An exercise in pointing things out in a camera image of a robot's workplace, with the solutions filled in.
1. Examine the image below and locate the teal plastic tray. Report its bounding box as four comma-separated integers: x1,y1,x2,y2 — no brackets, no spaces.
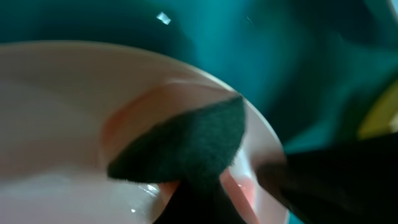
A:
0,0,398,224

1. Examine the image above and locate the green pink sponge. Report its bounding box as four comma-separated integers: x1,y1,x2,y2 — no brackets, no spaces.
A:
101,83,246,206

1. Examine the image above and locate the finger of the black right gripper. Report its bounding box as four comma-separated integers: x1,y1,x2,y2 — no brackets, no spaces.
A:
256,133,397,224

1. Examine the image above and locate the yellow plate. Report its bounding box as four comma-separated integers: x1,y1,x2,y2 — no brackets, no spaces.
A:
358,81,398,139

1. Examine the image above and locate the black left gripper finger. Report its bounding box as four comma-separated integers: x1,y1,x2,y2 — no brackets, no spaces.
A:
154,181,246,224

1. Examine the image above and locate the white plate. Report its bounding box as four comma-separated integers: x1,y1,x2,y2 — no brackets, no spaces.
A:
0,40,290,224

